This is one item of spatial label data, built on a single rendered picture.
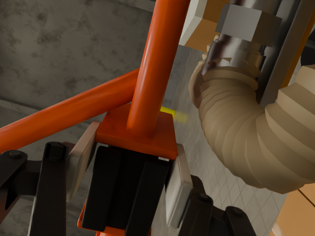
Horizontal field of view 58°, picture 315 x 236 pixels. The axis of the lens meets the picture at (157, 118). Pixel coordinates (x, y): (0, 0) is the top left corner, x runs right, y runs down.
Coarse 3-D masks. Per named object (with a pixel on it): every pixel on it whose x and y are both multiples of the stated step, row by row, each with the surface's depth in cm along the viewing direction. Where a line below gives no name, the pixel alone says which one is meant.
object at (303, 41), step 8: (280, 8) 27; (312, 16) 25; (312, 24) 25; (304, 32) 25; (304, 40) 26; (264, 48) 29; (296, 56) 26; (296, 64) 26; (288, 72) 27; (288, 80) 27
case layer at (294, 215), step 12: (300, 192) 105; (312, 192) 98; (288, 204) 110; (300, 204) 103; (312, 204) 97; (288, 216) 108; (300, 216) 101; (312, 216) 95; (276, 228) 113; (288, 228) 106; (300, 228) 99; (312, 228) 94
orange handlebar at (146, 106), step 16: (160, 0) 18; (176, 0) 17; (160, 16) 18; (176, 16) 18; (160, 32) 18; (176, 32) 18; (160, 48) 18; (176, 48) 19; (144, 64) 19; (160, 64) 19; (144, 80) 19; (160, 80) 19; (144, 96) 20; (160, 96) 20; (144, 112) 20; (128, 128) 21; (144, 128) 20
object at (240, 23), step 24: (240, 0) 19; (264, 0) 19; (288, 0) 21; (312, 0) 19; (240, 24) 19; (264, 24) 19; (288, 24) 20; (216, 48) 20; (240, 48) 20; (288, 48) 20; (264, 72) 22; (264, 96) 21
